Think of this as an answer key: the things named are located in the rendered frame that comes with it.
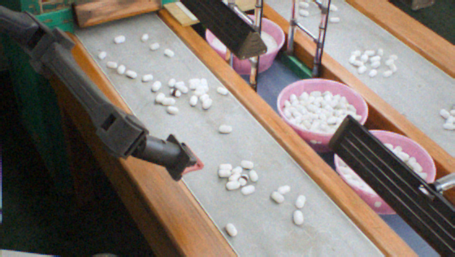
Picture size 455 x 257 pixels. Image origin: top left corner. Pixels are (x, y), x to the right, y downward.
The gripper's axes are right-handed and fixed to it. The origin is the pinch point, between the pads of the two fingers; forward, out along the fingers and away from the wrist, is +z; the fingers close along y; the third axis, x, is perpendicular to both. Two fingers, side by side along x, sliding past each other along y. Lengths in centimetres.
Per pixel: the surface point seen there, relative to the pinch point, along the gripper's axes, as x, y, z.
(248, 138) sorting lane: -5.4, 15.7, 25.5
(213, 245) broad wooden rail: 10.6, -15.5, 2.8
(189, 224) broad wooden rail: 11.9, -7.5, 1.2
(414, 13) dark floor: -77, 146, 225
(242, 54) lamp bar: -25.9, 11.2, 0.6
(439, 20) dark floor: -82, 132, 231
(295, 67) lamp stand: -25, 45, 55
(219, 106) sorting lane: -5.5, 32.4, 25.4
